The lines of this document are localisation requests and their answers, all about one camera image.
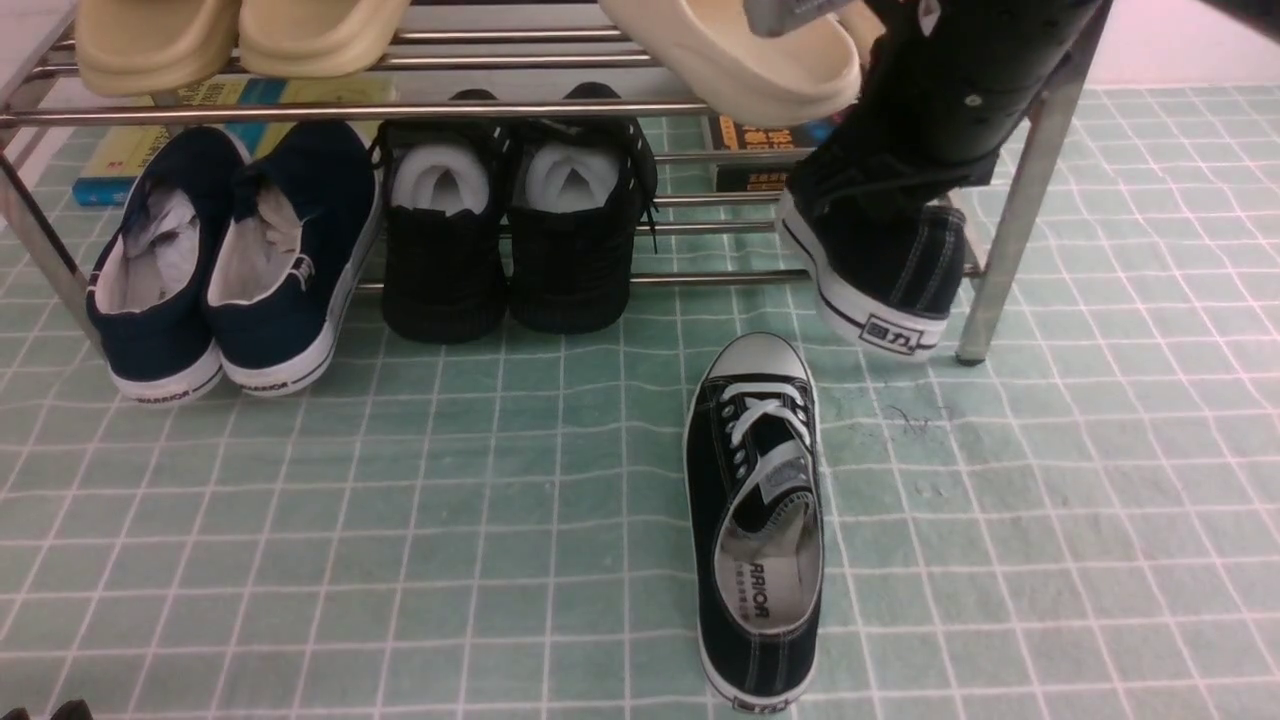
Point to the beige slipper far left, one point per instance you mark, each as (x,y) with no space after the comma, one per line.
(133,48)

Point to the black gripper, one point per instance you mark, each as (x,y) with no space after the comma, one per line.
(945,87)

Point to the cream slipper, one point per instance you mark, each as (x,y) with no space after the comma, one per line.
(784,81)
(863,26)

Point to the steel shoe rack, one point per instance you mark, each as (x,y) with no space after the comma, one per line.
(990,266)

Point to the beige slipper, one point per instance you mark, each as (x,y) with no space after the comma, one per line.
(316,39)
(133,48)

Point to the yellow blue book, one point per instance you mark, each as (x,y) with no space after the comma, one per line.
(124,152)

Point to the black book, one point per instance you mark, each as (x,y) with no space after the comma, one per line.
(759,159)

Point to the cream slipper inner right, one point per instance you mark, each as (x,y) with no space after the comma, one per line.
(784,81)

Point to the black sneaker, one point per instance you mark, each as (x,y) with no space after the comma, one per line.
(582,188)
(446,184)

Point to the navy canvas shoe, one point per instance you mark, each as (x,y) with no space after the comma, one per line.
(145,297)
(303,221)

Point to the black laced canvas shoe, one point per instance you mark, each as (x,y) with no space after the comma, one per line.
(752,473)
(886,266)

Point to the cream slipper outer right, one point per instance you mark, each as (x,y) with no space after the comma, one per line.
(863,26)

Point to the navy canvas shoe right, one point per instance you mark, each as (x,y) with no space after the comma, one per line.
(303,221)

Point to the green checked floor cloth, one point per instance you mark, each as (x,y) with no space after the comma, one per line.
(1083,527)

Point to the navy canvas shoe left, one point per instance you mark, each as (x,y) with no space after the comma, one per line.
(145,297)

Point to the dark object bottom left corner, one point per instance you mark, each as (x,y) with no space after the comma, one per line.
(70,710)

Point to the black sneaker left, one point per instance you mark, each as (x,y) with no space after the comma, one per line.
(446,184)

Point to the black sneaker right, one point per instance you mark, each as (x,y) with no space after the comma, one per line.
(582,188)

